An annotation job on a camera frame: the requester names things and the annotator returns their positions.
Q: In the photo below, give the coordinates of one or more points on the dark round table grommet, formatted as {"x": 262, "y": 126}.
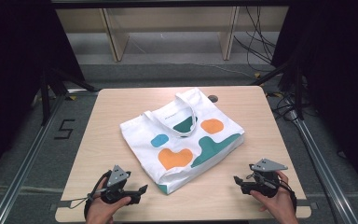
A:
{"x": 213, "y": 98}

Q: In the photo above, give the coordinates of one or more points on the dark curtain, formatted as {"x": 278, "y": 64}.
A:
{"x": 338, "y": 77}
{"x": 15, "y": 77}

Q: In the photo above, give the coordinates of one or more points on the white tote bag colour patches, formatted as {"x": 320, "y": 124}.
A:
{"x": 180, "y": 146}

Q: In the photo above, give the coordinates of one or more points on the black metal stand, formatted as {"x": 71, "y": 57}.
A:
{"x": 298, "y": 93}
{"x": 45, "y": 96}

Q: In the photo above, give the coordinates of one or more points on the dark metal crossbar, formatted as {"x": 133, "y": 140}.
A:
{"x": 167, "y": 3}

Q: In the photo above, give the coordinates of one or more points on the light wooden shelf unit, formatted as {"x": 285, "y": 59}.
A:
{"x": 118, "y": 34}

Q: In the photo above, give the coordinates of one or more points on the person's right hand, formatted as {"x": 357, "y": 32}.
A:
{"x": 281, "y": 208}

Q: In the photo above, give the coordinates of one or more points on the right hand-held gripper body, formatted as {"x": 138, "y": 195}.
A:
{"x": 267, "y": 180}

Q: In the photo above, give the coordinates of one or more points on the person's left hand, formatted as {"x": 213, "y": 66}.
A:
{"x": 101, "y": 211}

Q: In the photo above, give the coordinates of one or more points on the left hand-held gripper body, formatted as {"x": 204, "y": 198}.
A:
{"x": 118, "y": 175}

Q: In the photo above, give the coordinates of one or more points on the silver metal floor rail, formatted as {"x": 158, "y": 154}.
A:
{"x": 28, "y": 161}
{"x": 320, "y": 161}

